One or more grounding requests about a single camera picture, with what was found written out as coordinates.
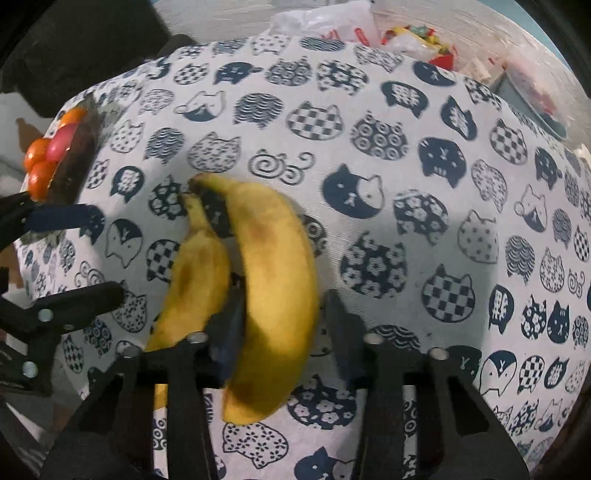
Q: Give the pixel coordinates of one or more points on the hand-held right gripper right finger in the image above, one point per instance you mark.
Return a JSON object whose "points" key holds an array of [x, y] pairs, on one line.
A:
{"points": [[339, 325]]}

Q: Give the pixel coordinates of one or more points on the yellow banana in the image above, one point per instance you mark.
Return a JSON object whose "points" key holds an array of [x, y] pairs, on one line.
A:
{"points": [[198, 281], [272, 286]]}

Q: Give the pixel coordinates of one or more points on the red bag with colourful items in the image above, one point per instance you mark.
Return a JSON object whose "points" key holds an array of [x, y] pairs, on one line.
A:
{"points": [[420, 41]]}

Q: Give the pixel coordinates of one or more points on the blue-grey bucket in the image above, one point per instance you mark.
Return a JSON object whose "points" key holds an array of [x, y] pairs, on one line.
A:
{"points": [[535, 101]]}

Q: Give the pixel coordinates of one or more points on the black chair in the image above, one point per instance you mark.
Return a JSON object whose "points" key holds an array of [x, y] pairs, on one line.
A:
{"points": [[92, 50]]}

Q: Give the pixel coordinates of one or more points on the cat print tablecloth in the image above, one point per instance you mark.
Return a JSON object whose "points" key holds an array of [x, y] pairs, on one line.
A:
{"points": [[415, 286]]}

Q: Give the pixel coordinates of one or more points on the red apple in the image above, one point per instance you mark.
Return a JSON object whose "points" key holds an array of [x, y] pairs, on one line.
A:
{"points": [[60, 142]]}

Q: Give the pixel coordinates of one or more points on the white plastic bag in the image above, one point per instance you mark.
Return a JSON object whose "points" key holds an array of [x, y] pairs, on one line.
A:
{"points": [[323, 21]]}

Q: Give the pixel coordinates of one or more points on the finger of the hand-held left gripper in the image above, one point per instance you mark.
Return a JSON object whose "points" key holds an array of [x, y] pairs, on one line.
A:
{"points": [[78, 300], [60, 218]]}

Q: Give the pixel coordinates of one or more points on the cardboard packaging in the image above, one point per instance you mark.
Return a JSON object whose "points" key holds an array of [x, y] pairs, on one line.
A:
{"points": [[482, 67]]}

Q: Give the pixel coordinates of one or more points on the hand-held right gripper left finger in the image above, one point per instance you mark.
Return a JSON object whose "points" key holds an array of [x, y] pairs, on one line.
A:
{"points": [[233, 327]]}

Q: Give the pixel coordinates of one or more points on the glass plate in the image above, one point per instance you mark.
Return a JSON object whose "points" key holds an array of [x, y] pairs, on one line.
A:
{"points": [[81, 157]]}

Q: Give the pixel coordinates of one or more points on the tiny tangerine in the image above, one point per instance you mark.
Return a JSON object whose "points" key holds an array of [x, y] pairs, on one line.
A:
{"points": [[37, 153]]}

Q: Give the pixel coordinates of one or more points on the small orange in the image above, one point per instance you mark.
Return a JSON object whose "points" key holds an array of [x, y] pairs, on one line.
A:
{"points": [[41, 180]]}

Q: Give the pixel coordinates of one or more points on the medium orange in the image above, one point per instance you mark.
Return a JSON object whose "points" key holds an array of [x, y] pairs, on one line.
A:
{"points": [[73, 116]]}

